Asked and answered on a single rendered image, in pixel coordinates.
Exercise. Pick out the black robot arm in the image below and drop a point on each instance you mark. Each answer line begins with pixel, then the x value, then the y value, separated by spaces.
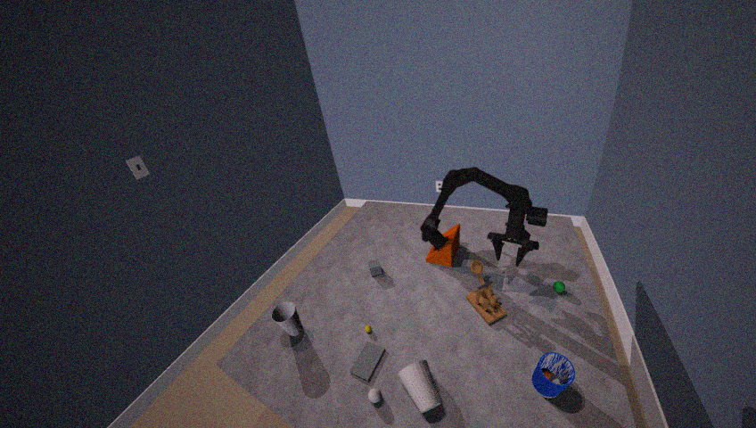
pixel 516 196

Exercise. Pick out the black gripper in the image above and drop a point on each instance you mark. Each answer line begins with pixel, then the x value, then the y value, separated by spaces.
pixel 513 231

